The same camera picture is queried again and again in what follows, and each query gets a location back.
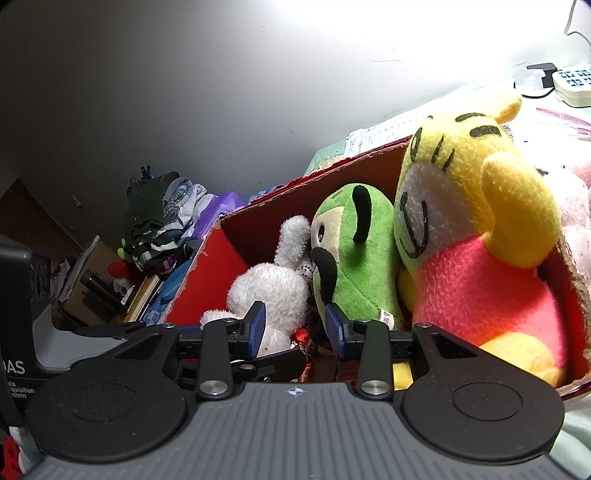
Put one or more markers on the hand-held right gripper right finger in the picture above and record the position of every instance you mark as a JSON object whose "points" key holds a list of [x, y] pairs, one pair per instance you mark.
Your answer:
{"points": [[334, 330]]}

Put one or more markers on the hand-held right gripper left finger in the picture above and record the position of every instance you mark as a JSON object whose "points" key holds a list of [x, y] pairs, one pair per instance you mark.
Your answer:
{"points": [[256, 323]]}

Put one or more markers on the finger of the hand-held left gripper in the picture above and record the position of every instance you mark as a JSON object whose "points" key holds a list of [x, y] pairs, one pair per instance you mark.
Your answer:
{"points": [[106, 330], [272, 364]]}

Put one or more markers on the white plush rabbit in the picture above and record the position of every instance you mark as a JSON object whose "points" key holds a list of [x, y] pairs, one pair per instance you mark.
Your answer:
{"points": [[272, 286]]}

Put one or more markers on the red cardboard box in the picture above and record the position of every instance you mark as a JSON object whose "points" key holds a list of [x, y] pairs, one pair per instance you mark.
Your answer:
{"points": [[203, 286]]}

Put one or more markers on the green plush toy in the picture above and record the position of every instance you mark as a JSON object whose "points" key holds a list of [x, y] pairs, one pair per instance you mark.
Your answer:
{"points": [[364, 272]]}

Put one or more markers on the yellow plush tiger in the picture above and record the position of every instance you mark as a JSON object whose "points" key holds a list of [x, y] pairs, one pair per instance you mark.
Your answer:
{"points": [[461, 286]]}

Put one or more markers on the red patterned gift packet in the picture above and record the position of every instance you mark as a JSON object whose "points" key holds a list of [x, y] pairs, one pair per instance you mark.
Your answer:
{"points": [[302, 337]]}

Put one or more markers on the black cylinder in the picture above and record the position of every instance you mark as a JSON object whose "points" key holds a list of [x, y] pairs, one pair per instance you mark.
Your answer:
{"points": [[99, 286]]}

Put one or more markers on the stack of books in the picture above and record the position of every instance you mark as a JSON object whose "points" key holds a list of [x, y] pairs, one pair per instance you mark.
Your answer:
{"points": [[143, 295]]}

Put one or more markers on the small red toy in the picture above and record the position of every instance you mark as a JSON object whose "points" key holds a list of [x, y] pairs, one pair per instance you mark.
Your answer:
{"points": [[119, 270]]}

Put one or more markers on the brown cardboard box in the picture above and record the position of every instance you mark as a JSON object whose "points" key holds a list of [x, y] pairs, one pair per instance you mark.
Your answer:
{"points": [[92, 258]]}

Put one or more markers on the blue glasses case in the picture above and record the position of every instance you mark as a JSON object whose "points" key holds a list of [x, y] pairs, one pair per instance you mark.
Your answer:
{"points": [[173, 281]]}

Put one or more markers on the purple tissue pack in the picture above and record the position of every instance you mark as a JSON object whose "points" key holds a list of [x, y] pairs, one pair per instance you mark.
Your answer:
{"points": [[221, 205]]}

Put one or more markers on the pile of clothes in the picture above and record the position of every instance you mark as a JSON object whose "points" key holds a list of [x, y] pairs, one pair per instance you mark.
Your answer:
{"points": [[152, 207]]}

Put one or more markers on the red cloth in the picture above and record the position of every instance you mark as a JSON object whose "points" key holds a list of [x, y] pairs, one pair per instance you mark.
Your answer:
{"points": [[9, 457]]}

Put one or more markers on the black clip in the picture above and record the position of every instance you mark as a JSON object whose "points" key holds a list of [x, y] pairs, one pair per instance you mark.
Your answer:
{"points": [[146, 171]]}

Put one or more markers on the pink ribbon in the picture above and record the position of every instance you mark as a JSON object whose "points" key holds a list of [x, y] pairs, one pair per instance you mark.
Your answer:
{"points": [[568, 119]]}

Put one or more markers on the black plug adapter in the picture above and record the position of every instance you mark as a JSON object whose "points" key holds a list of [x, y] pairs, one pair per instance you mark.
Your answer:
{"points": [[542, 74]]}

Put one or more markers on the white power strip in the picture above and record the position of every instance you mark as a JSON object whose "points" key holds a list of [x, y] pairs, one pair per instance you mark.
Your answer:
{"points": [[575, 94]]}

